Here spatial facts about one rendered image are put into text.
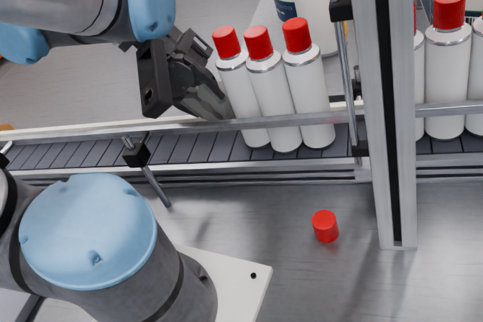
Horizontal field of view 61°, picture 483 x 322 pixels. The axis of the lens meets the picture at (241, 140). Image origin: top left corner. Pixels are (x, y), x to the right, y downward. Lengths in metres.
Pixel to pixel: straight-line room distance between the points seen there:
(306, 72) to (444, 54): 0.17
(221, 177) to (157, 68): 0.22
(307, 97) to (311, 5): 0.26
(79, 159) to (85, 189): 0.42
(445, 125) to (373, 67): 0.26
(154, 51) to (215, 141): 0.21
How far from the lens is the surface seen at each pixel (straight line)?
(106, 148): 0.85
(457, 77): 0.58
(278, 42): 0.95
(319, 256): 0.59
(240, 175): 0.68
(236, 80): 0.60
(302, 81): 0.57
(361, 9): 0.35
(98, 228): 0.41
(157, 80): 0.58
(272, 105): 0.59
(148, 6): 0.45
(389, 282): 0.57
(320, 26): 0.82
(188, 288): 0.52
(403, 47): 0.37
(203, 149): 0.72
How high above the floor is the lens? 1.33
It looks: 39 degrees down
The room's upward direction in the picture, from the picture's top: 21 degrees counter-clockwise
